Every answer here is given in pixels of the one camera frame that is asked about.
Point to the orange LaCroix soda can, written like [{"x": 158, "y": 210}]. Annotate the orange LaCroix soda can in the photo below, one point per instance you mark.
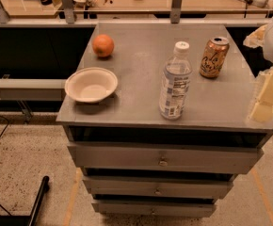
[{"x": 213, "y": 57}]

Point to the clear plastic water bottle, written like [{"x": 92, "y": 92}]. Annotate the clear plastic water bottle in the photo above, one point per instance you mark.
[{"x": 175, "y": 82}]

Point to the top grey drawer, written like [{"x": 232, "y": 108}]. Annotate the top grey drawer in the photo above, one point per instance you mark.
[{"x": 135, "y": 156}]

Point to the grey drawer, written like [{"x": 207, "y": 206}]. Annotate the grey drawer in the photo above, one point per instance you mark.
[
  {"x": 157, "y": 187},
  {"x": 135, "y": 156},
  {"x": 172, "y": 209}
]

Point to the grey drawer cabinet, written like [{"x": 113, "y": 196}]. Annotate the grey drawer cabinet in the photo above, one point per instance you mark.
[{"x": 216, "y": 112}]

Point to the orange fruit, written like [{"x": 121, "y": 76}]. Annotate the orange fruit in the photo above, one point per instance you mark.
[{"x": 103, "y": 45}]

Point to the bottom grey drawer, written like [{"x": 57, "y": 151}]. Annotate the bottom grey drawer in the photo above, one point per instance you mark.
[{"x": 172, "y": 209}]

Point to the white paper bowl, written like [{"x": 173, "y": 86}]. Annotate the white paper bowl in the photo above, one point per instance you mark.
[{"x": 91, "y": 85}]

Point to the middle grey drawer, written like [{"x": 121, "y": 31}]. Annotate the middle grey drawer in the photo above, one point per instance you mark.
[{"x": 157, "y": 187}]

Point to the black metal stand leg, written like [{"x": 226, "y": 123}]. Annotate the black metal stand leg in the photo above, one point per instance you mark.
[{"x": 31, "y": 219}]

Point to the grey metal rail frame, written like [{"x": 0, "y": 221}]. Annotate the grey metal rail frame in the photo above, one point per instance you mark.
[{"x": 228, "y": 12}]

